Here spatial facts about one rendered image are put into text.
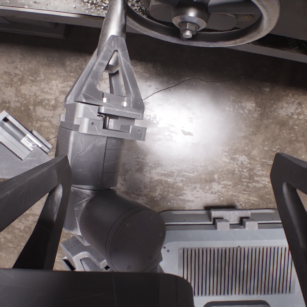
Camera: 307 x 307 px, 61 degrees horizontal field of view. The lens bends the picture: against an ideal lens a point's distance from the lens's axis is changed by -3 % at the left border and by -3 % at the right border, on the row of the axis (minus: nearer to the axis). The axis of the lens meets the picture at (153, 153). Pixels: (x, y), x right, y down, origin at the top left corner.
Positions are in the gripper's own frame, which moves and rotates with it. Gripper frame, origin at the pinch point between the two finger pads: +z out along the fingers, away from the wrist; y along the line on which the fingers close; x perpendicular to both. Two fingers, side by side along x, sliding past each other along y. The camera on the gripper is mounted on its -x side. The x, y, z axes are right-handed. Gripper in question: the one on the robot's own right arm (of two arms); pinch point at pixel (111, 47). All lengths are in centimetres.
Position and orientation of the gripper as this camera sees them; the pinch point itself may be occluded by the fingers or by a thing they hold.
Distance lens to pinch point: 30.6
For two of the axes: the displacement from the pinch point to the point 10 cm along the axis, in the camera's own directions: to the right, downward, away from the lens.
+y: -4.9, -1.5, 8.6
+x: 8.6, 1.0, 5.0
